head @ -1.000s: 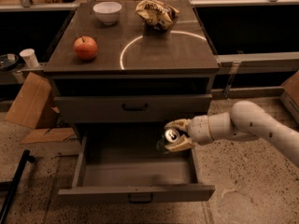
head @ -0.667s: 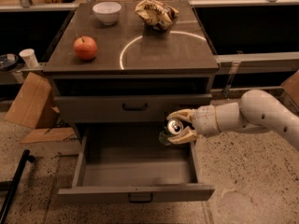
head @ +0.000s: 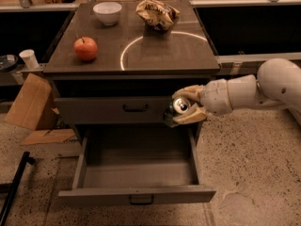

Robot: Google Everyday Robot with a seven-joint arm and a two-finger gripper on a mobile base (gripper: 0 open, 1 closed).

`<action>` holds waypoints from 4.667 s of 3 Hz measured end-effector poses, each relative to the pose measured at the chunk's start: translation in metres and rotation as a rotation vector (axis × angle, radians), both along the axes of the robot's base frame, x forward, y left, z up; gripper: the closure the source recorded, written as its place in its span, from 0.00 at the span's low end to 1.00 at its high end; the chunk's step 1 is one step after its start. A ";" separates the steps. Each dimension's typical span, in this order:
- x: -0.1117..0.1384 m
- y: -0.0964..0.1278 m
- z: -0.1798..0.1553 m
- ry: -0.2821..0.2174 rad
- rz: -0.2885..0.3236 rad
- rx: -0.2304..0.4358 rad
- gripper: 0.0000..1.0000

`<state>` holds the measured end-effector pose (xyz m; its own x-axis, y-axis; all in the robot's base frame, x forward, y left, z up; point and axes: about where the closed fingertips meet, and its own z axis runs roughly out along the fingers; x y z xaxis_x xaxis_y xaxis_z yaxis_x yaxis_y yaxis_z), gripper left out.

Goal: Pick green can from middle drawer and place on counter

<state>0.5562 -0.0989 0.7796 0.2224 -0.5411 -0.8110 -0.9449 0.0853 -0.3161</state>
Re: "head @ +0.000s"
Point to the green soda can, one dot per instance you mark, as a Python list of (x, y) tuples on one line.
[(176, 108)]

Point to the upper grey drawer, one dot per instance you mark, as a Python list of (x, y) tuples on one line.
[(116, 110)]

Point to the red apple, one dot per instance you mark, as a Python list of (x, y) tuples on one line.
[(85, 48)]

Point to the brown cardboard box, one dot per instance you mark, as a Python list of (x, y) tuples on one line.
[(33, 107)]

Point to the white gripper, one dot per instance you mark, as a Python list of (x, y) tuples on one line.
[(214, 96)]

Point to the crumpled chip bag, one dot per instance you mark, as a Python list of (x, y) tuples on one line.
[(158, 15)]

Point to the white paper cup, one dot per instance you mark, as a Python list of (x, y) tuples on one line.
[(29, 58)]

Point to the flat cardboard piece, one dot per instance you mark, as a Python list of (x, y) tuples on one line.
[(48, 136)]

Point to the grey drawer cabinet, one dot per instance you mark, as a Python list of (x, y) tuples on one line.
[(133, 60)]

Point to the open middle drawer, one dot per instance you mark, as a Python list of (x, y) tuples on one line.
[(137, 165)]

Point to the dark round lid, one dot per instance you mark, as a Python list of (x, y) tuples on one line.
[(8, 63)]

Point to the white bowl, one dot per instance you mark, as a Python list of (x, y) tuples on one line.
[(107, 12)]

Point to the black metal pole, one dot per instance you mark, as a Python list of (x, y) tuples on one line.
[(11, 188)]

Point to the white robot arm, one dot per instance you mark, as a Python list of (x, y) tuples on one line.
[(276, 85)]

